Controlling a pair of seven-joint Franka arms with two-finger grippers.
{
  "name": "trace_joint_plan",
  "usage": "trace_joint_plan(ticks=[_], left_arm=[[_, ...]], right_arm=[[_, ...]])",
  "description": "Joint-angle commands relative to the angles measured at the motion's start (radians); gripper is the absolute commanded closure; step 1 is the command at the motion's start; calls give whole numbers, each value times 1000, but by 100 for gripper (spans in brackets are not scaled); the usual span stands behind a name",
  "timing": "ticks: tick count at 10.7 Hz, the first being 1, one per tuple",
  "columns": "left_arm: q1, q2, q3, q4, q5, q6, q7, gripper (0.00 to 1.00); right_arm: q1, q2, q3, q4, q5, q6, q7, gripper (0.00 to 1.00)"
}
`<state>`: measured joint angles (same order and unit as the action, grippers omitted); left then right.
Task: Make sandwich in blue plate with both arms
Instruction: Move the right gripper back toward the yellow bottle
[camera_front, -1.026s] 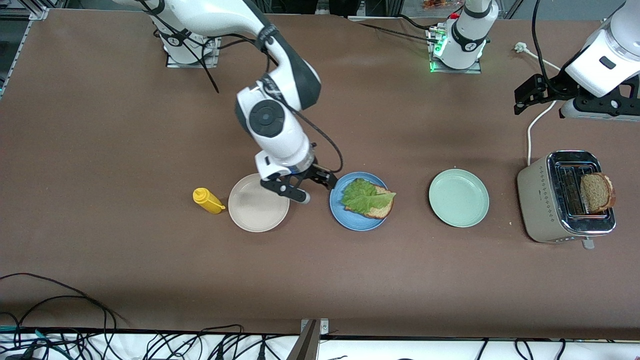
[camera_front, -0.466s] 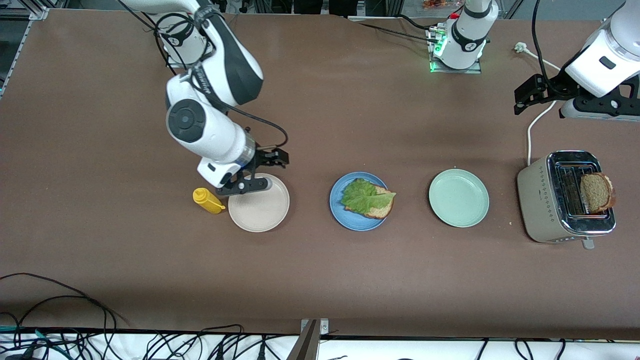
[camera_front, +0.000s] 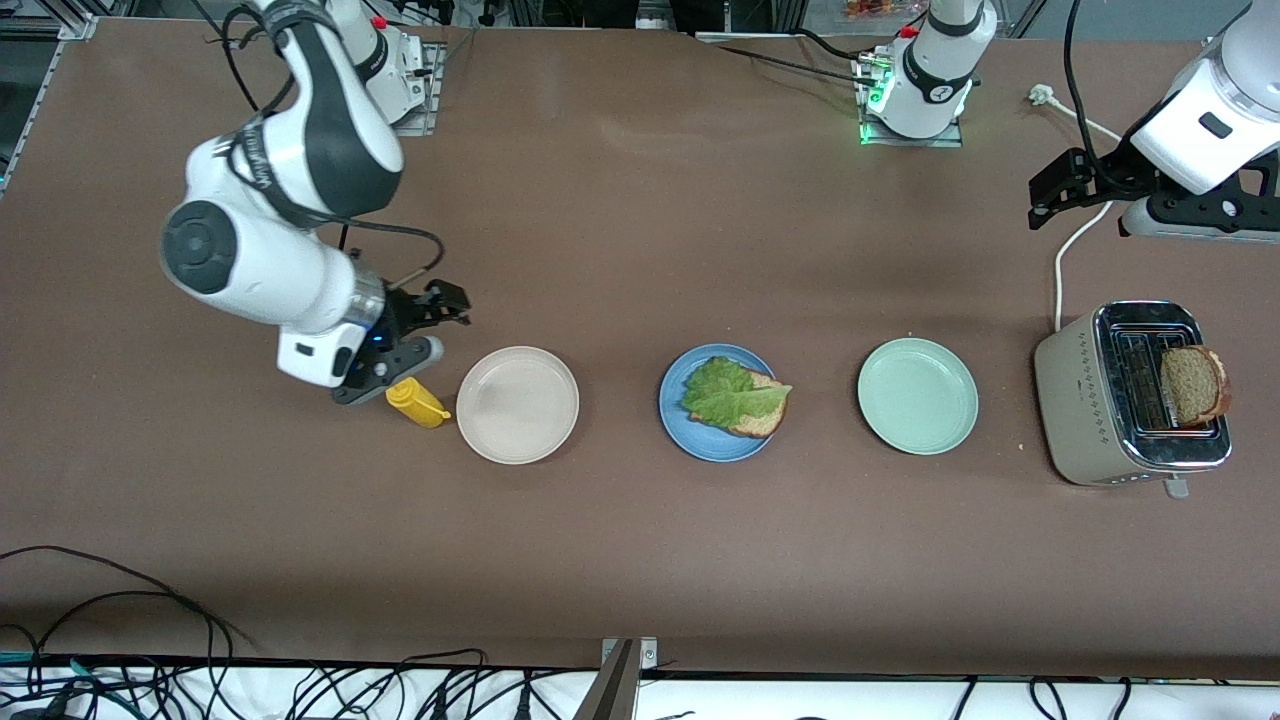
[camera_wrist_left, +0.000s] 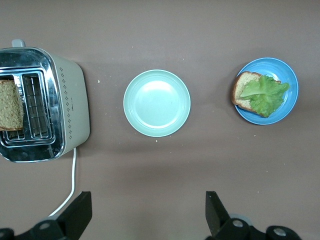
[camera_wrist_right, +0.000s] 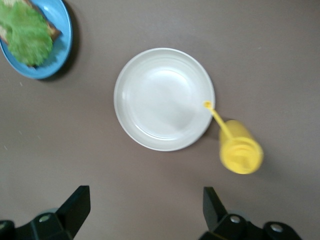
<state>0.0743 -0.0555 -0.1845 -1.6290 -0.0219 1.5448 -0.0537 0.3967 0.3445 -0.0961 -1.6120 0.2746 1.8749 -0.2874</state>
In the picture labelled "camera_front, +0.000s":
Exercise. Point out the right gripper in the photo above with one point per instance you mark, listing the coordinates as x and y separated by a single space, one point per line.
407 310

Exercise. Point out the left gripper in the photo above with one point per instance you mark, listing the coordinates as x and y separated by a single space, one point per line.
1108 174

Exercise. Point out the yellow mustard squeeze bottle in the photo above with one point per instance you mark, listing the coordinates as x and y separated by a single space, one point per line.
418 403

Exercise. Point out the green lettuce leaf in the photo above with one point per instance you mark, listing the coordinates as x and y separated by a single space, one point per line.
730 395

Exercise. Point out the brown bread slice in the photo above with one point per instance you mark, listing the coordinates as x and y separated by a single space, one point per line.
1195 385
755 422

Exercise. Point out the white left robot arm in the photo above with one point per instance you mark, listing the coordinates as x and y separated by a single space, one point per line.
930 70

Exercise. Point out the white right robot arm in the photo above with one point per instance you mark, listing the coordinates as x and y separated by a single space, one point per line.
250 270

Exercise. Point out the beige round plate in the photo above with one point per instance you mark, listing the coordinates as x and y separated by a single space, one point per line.
517 405

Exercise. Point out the mint green round plate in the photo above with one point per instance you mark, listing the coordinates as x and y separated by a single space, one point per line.
918 396

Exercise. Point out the blue round plate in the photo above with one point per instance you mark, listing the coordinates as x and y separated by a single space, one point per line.
690 440

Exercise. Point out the beige chrome toaster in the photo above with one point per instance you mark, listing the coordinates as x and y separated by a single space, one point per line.
1075 410

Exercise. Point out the orange snack packet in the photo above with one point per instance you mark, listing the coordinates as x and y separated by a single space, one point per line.
875 8

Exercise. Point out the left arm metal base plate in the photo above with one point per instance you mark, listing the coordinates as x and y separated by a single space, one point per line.
950 141

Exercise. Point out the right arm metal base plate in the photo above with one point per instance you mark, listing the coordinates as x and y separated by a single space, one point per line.
430 100

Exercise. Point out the grey metal table bracket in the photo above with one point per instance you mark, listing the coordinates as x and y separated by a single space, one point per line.
615 690

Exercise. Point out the aluminium frame rail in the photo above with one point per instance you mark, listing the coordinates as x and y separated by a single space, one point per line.
82 22

